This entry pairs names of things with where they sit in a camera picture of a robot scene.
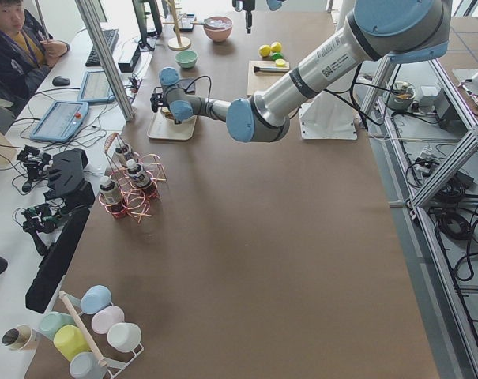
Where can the green lime half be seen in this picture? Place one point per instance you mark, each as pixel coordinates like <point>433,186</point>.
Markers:
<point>280,63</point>

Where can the dark grey folded cloth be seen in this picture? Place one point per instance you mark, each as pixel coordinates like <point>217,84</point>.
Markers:
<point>188,85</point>

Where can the metal scoop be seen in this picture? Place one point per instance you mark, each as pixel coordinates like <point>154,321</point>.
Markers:
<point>197,23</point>

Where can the pink mug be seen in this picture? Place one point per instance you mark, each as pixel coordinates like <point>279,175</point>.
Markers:
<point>103,320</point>

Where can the white serving tray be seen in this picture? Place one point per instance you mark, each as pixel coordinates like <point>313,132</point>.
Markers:
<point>162,128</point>

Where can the aluminium frame post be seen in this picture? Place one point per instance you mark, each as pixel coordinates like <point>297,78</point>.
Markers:
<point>92,23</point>

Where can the wooden cup stand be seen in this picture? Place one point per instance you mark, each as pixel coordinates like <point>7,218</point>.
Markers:
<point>179,42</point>

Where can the pink bowl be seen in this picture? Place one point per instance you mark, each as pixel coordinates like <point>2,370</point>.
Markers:
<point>219,35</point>

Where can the green mug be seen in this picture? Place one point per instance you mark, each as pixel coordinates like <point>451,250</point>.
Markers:
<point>52,322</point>

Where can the black computer mouse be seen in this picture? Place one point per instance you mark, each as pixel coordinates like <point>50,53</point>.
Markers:
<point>60,81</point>

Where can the paper cup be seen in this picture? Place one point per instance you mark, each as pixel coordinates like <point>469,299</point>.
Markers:
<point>21,338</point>

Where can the yellow lemon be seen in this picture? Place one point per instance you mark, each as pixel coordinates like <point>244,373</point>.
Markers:
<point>264,50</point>
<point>276,47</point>

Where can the blue mug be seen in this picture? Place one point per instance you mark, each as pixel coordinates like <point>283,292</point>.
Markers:
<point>95,299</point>

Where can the yellow mug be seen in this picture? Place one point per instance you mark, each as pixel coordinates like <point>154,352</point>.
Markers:
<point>70,341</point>

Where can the wooden cutting board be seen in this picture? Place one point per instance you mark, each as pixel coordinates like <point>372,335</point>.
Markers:
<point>261,81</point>

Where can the seated person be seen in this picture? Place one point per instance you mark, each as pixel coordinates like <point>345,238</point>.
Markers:
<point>27,55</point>

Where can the black metal bracket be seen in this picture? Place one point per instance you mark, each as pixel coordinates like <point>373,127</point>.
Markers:
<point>66,179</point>

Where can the blue teach pendant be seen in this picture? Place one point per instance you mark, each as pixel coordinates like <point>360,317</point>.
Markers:
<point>61,121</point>
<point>95,88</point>

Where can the grey mug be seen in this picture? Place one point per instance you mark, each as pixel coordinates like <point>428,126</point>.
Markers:
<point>85,366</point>

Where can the copper wire bottle rack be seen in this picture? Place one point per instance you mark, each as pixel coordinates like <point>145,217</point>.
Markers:
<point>135,203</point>

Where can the green bowl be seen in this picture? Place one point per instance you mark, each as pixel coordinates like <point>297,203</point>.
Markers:
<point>186,59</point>

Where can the brown drink bottle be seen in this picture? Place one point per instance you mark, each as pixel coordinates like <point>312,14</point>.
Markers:
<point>137,174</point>
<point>124,153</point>
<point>109,191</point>

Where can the white mug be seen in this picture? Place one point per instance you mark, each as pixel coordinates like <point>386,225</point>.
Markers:
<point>124,336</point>

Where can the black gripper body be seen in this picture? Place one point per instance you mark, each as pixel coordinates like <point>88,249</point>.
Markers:
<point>248,16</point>
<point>177,117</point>

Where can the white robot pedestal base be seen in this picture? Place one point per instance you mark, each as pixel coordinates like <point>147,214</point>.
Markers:
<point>328,117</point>

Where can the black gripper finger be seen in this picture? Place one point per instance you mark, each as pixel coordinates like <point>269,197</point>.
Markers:
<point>248,20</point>

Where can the black handled knife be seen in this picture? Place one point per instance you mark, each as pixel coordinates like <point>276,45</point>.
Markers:
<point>264,69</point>

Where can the white mug rack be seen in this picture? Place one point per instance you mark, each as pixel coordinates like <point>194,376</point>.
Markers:
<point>118,364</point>

